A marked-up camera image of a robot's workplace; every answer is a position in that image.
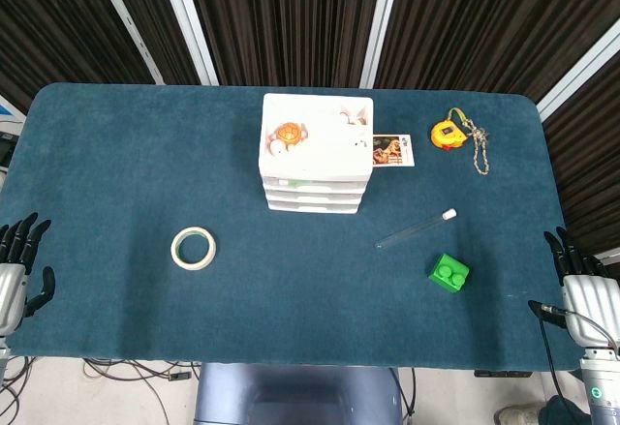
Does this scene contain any floor cable bundle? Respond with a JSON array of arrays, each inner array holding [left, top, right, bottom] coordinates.
[[0, 354, 204, 425]]

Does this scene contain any white wall strip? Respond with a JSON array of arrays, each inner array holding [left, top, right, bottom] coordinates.
[[155, 0, 220, 86], [358, 0, 406, 90], [89, 0, 166, 85], [536, 22, 620, 121]]

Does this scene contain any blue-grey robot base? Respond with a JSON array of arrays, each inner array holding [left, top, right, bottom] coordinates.
[[193, 361, 403, 425]]

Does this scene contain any beige masking tape roll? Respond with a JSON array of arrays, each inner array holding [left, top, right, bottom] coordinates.
[[170, 226, 217, 271]]

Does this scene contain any yellow tape measure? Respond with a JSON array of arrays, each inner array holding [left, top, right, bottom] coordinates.
[[430, 107, 474, 151]]

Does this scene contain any teal table cloth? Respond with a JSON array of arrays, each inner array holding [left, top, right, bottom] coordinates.
[[0, 81, 595, 372]]

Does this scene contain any clear plastic drawer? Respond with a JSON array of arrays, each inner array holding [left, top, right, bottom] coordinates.
[[265, 187, 367, 202]]

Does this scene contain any clear drawer with die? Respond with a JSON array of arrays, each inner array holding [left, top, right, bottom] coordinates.
[[263, 176, 372, 190]]

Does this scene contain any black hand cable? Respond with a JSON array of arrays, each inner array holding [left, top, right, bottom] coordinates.
[[532, 301, 620, 416]]

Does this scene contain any clear test tube white cap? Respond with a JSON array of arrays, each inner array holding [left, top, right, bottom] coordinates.
[[375, 208, 458, 251]]

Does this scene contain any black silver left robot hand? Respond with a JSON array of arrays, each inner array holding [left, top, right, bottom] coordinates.
[[0, 212, 57, 337]]

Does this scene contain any black power strip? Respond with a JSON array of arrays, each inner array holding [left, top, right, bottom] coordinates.
[[473, 369, 529, 379]]

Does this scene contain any clear drawer with red cap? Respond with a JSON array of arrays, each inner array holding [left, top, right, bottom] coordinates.
[[267, 199, 363, 214]]

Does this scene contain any white plastic drawer cabinet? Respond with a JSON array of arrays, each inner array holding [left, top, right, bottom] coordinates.
[[258, 93, 375, 214]]

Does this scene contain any orange turtle toy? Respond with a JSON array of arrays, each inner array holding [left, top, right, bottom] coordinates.
[[273, 121, 310, 146]]

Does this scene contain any printed photo card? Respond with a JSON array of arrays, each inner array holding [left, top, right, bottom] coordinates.
[[371, 134, 417, 168]]

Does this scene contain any dark green fabric bundle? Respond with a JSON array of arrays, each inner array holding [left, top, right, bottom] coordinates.
[[537, 394, 592, 425]]

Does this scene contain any beige braided rope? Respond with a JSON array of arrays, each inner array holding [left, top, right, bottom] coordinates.
[[463, 122, 490, 176]]

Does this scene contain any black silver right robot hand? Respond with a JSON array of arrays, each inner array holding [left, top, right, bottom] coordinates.
[[527, 226, 620, 349]]

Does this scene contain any green building block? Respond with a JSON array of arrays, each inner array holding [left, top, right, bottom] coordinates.
[[427, 253, 473, 294]]

